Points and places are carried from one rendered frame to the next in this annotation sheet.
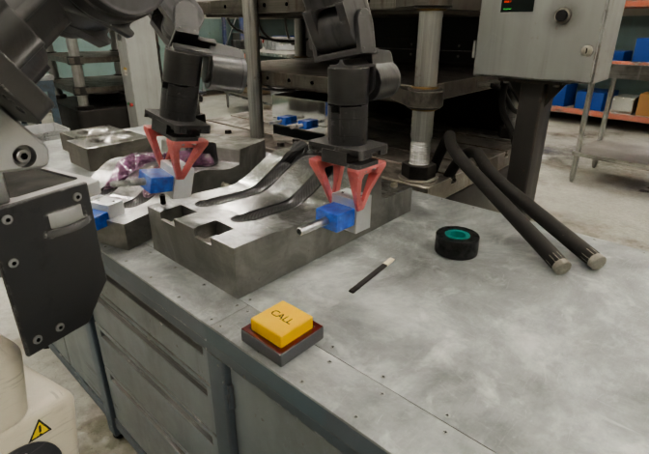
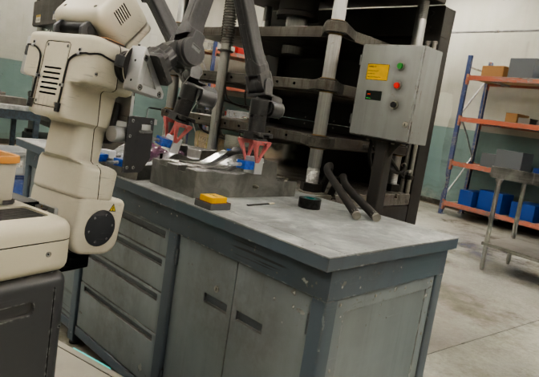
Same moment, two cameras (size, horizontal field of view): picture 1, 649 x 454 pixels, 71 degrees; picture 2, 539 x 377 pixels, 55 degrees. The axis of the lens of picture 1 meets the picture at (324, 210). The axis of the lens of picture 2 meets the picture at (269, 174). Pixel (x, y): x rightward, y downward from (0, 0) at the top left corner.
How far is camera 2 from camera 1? 1.06 m
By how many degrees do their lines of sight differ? 15
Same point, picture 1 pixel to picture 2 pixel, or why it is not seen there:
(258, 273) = (204, 189)
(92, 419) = not seen: hidden behind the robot
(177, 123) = (181, 115)
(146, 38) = not seen: hidden behind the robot
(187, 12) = (196, 70)
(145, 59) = not seen: hidden behind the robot
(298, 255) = (225, 190)
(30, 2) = (172, 58)
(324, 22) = (253, 81)
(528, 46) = (378, 119)
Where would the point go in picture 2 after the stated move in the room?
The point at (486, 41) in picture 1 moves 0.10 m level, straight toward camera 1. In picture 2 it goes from (357, 114) to (352, 112)
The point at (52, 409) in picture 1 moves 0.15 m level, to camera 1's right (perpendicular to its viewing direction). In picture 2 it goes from (118, 203) to (169, 211)
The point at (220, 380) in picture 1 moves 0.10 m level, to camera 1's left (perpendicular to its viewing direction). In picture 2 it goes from (173, 245) to (143, 241)
